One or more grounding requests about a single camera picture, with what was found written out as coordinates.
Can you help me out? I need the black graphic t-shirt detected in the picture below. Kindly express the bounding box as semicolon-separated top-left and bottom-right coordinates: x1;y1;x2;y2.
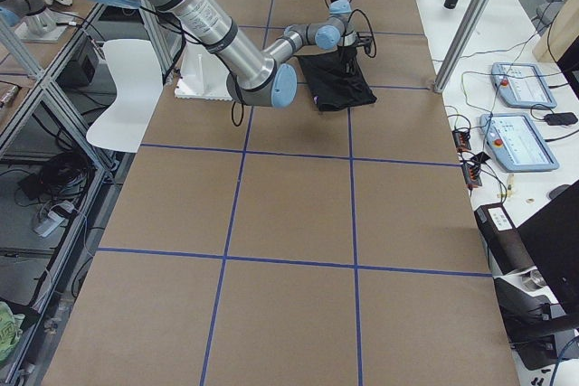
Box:
298;51;377;112

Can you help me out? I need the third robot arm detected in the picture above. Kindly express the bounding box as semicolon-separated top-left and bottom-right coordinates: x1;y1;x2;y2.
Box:
1;0;72;43

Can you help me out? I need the far teach pendant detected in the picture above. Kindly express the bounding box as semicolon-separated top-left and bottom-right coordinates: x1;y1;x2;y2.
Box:
490;62;557;108

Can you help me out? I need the teach pendant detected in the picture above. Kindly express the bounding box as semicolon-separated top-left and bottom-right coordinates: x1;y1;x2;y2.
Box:
490;62;557;108
479;113;559;173

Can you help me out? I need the near teach pendant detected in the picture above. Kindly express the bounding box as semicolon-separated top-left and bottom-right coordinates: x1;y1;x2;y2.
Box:
479;113;559;173

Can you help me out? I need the white plastic chair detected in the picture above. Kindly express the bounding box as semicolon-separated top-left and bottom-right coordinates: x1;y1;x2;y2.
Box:
86;39;164;154

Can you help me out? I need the black power adapter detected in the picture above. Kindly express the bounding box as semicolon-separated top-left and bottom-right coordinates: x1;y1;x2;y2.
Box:
544;112;578;126

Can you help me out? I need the black monitor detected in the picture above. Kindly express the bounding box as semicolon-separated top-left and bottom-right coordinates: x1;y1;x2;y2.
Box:
518;183;578;313

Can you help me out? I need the green cloth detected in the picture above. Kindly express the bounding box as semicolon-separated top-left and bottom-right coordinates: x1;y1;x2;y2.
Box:
1;302;25;362

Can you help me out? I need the aluminium frame post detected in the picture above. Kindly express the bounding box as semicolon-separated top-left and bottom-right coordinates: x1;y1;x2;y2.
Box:
432;0;489;93

